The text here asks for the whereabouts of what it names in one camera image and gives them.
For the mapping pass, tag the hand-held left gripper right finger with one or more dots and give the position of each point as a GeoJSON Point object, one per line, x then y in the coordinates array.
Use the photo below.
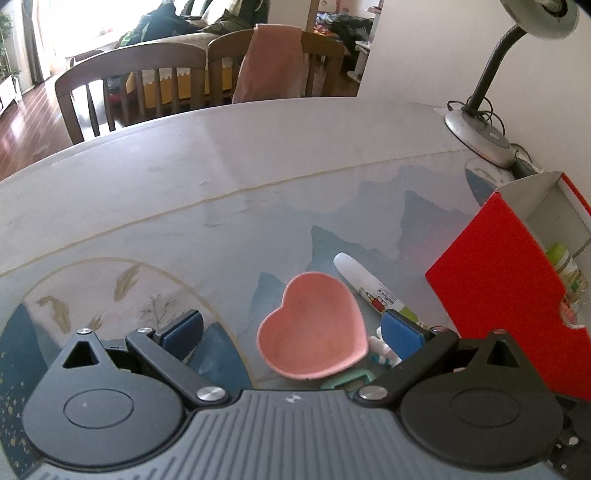
{"type": "Point", "coordinates": [400, 334]}

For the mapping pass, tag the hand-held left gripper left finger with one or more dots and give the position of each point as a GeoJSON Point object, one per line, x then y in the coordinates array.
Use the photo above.
{"type": "Point", "coordinates": [183, 331]}

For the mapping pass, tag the pink heart-shaped bowl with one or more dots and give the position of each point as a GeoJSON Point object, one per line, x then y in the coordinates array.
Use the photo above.
{"type": "Point", "coordinates": [314, 327]}

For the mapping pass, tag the red cardboard box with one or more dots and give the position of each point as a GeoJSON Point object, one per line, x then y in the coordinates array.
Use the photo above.
{"type": "Point", "coordinates": [498, 295]}

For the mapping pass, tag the green lidded spice jar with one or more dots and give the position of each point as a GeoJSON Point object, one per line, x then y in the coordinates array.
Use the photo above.
{"type": "Point", "coordinates": [565, 270]}

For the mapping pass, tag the small white blue figure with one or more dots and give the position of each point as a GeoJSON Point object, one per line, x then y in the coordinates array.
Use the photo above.
{"type": "Point", "coordinates": [382, 350]}

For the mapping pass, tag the white glue pen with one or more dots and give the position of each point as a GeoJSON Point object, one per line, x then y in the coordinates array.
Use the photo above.
{"type": "Point", "coordinates": [369, 286]}

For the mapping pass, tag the teal round toy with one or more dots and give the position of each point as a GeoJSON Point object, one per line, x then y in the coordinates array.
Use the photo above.
{"type": "Point", "coordinates": [348, 381]}

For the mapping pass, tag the grey desk lamp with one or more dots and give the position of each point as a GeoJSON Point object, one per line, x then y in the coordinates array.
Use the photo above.
{"type": "Point", "coordinates": [482, 124]}

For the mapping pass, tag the dark wooden chair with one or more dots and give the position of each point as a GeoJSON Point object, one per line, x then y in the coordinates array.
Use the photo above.
{"type": "Point", "coordinates": [129, 83]}
{"type": "Point", "coordinates": [318, 60]}

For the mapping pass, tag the pink cloth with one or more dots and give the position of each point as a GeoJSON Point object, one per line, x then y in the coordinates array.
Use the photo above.
{"type": "Point", "coordinates": [270, 64]}

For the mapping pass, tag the sofa with dark cushions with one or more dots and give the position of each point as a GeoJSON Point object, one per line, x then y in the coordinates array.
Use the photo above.
{"type": "Point", "coordinates": [184, 27]}

